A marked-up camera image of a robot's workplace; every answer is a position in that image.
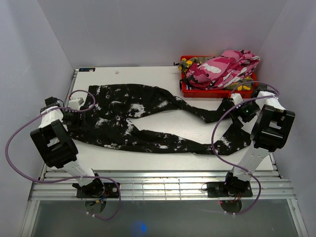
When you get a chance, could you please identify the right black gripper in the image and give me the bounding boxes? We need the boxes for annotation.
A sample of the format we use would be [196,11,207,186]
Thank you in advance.
[228,100,261,130]

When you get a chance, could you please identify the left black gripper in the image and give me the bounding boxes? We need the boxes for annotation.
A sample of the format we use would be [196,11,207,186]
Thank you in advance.
[61,109,91,130]

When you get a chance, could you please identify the black white splatter trousers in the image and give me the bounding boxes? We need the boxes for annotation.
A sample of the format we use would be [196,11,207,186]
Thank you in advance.
[70,84,251,156]

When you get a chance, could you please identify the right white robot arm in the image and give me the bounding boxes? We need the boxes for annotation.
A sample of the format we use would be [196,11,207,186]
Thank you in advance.
[223,84,295,196]

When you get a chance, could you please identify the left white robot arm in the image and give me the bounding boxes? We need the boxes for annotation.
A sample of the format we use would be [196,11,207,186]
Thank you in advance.
[30,97,105,198]

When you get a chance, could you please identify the pink camouflage trousers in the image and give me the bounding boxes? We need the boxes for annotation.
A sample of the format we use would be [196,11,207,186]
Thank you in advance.
[184,50,261,90]

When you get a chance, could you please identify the small blue label sticker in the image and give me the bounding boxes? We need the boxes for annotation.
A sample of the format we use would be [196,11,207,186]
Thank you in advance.
[79,68,95,72]

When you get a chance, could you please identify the red plastic bin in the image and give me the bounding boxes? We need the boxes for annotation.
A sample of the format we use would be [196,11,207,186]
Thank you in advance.
[179,55,261,99]

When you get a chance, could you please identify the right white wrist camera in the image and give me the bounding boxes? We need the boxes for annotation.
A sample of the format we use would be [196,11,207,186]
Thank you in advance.
[230,93,243,105]

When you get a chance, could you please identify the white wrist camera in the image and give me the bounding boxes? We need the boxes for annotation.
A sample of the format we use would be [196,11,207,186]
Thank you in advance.
[68,97,84,110]
[230,93,243,105]

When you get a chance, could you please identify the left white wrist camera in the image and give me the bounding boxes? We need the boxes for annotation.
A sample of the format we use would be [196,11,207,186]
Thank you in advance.
[68,97,84,110]

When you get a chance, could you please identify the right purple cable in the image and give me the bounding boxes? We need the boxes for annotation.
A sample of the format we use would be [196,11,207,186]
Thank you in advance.
[198,80,280,216]

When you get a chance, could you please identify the aluminium rail frame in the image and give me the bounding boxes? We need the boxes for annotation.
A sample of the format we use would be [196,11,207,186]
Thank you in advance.
[19,69,309,237]

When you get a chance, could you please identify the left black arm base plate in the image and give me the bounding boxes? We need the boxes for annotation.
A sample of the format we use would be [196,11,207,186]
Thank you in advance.
[76,183,119,199]

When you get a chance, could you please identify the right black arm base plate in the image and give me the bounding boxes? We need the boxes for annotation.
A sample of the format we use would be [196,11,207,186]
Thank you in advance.
[202,181,253,198]

